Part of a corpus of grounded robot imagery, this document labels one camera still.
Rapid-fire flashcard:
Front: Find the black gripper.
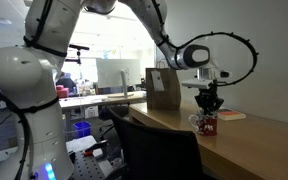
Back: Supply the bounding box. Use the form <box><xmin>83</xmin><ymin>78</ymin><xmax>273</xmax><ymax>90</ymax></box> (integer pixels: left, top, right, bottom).
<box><xmin>194</xmin><ymin>86</ymin><xmax>225</xmax><ymax>118</ymax></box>

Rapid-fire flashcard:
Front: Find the maroon mug with white print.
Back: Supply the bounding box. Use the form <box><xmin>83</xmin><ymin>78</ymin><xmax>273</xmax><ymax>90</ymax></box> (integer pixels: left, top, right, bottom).
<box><xmin>188</xmin><ymin>111</ymin><xmax>219</xmax><ymax>137</ymax></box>

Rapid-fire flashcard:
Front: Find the orange and black book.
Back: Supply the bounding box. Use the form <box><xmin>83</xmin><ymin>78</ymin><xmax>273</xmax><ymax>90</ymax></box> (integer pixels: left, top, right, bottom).
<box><xmin>216</xmin><ymin>108</ymin><xmax>247</xmax><ymax>122</ymax></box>

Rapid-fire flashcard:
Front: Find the brown paper bag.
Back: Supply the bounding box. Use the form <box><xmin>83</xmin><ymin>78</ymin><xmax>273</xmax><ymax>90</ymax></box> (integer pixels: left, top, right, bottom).
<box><xmin>145</xmin><ymin>60</ymin><xmax>182</xmax><ymax>111</ymax></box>

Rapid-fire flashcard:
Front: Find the white paper tag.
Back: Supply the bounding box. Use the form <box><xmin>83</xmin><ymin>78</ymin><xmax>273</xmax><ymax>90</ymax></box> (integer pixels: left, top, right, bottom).
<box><xmin>150</xmin><ymin>69</ymin><xmax>166</xmax><ymax>93</ymax></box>

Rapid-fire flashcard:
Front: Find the black office chair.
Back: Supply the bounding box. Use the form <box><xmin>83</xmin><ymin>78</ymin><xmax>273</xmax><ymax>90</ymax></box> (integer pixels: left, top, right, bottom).
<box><xmin>106</xmin><ymin>106</ymin><xmax>216</xmax><ymax>180</ymax></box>

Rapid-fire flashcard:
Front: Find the computer monitor with stand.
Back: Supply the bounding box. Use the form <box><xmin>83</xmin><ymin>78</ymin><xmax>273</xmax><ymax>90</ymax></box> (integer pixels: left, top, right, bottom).
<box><xmin>95</xmin><ymin>58</ymin><xmax>142</xmax><ymax>100</ymax></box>

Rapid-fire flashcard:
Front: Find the light wooden office desk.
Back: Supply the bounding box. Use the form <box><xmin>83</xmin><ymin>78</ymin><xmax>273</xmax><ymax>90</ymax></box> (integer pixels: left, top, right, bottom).
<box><xmin>58</xmin><ymin>90</ymin><xmax>148</xmax><ymax>113</ymax></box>

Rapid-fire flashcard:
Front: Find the white box under desk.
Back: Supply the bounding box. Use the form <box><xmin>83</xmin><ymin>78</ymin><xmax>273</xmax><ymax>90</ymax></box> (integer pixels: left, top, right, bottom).
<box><xmin>84</xmin><ymin>106</ymin><xmax>100</xmax><ymax>120</ymax></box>

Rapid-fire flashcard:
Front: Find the blue plastic bin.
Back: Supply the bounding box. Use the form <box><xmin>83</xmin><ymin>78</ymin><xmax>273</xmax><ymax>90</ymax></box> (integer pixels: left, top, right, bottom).
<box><xmin>72</xmin><ymin>120</ymin><xmax>93</xmax><ymax>139</ymax></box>

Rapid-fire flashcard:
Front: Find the pink box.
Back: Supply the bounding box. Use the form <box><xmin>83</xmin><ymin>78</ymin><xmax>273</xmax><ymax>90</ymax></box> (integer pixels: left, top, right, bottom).
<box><xmin>55</xmin><ymin>84</ymin><xmax>70</xmax><ymax>100</ymax></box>

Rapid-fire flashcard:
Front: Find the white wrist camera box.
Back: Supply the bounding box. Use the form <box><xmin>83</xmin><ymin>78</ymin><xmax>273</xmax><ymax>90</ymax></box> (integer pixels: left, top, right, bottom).
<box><xmin>180</xmin><ymin>68</ymin><xmax>233</xmax><ymax>90</ymax></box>

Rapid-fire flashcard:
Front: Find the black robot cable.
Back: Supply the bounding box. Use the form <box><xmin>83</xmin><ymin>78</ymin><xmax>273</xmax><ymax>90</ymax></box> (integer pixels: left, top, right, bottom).
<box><xmin>165</xmin><ymin>31</ymin><xmax>260</xmax><ymax>88</ymax></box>

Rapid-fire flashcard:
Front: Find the red handled clamp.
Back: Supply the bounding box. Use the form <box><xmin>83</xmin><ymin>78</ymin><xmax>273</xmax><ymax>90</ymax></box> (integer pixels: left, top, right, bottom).
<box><xmin>82</xmin><ymin>139</ymin><xmax>109</xmax><ymax>158</ymax></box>

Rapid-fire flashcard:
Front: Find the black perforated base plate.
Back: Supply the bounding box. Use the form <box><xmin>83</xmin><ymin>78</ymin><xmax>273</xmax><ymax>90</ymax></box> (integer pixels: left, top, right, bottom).
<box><xmin>71</xmin><ymin>149</ymin><xmax>110</xmax><ymax>180</ymax></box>

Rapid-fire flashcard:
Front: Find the black camera stand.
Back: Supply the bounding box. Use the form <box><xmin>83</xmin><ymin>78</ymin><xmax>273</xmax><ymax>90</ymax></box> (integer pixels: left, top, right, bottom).
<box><xmin>64</xmin><ymin>43</ymin><xmax>91</xmax><ymax>66</ymax></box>

